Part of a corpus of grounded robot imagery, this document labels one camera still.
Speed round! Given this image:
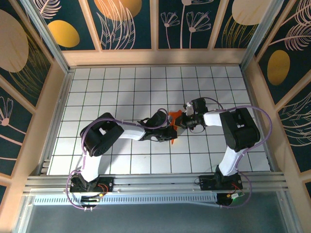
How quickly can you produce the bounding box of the aluminium side rail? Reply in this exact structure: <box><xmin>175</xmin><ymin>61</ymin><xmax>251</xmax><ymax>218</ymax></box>
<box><xmin>240</xmin><ymin>65</ymin><xmax>285</xmax><ymax>173</ymax></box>
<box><xmin>38</xmin><ymin>69</ymin><xmax>73</xmax><ymax>175</ymax></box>

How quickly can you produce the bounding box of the aluminium corner post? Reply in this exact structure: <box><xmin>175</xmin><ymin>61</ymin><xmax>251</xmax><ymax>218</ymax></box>
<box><xmin>20</xmin><ymin>0</ymin><xmax>71</xmax><ymax>73</ymax></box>
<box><xmin>240</xmin><ymin>0</ymin><xmax>285</xmax><ymax>71</ymax></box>

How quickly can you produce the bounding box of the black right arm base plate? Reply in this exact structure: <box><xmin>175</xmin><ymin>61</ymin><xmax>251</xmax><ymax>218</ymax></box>
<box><xmin>198</xmin><ymin>174</ymin><xmax>243</xmax><ymax>191</ymax></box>

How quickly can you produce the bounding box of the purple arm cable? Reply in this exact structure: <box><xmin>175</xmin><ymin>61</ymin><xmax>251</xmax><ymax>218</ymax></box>
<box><xmin>66</xmin><ymin>108</ymin><xmax>171</xmax><ymax>211</ymax></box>
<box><xmin>204</xmin><ymin>97</ymin><xmax>272</xmax><ymax>209</ymax></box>

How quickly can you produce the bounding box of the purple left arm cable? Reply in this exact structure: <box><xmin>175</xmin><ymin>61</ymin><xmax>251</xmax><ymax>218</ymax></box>
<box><xmin>66</xmin><ymin>108</ymin><xmax>171</xmax><ymax>211</ymax></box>

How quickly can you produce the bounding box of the aluminium mounting rail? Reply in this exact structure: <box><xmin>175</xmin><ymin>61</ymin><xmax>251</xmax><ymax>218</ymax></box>
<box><xmin>23</xmin><ymin>171</ymin><xmax>290</xmax><ymax>195</ymax></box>

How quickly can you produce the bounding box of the slotted grey cable duct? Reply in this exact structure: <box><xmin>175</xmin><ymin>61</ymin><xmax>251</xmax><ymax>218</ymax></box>
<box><xmin>33</xmin><ymin>193</ymin><xmax>221</xmax><ymax>207</ymax></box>

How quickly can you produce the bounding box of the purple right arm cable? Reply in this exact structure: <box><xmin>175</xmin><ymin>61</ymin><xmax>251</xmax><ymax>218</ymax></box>
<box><xmin>204</xmin><ymin>97</ymin><xmax>272</xmax><ymax>209</ymax></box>

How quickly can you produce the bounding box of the orange square paper sheet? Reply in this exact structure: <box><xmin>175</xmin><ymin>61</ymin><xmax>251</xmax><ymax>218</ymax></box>
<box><xmin>168</xmin><ymin>110</ymin><xmax>183</xmax><ymax>146</ymax></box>

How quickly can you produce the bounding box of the black controller box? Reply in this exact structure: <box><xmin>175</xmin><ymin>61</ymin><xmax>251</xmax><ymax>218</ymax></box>
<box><xmin>81</xmin><ymin>195</ymin><xmax>100</xmax><ymax>207</ymax></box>

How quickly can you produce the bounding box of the black round controller housing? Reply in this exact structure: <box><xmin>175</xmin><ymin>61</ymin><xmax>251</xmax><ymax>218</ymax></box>
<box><xmin>216</xmin><ymin>193</ymin><xmax>240</xmax><ymax>209</ymax></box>

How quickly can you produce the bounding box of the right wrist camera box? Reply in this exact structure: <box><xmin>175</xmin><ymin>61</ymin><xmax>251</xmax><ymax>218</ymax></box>
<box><xmin>183</xmin><ymin>102</ymin><xmax>195</xmax><ymax>117</ymax></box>

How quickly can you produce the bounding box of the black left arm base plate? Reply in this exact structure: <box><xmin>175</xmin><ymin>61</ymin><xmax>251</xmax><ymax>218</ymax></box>
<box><xmin>69</xmin><ymin>176</ymin><xmax>115</xmax><ymax>194</ymax></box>

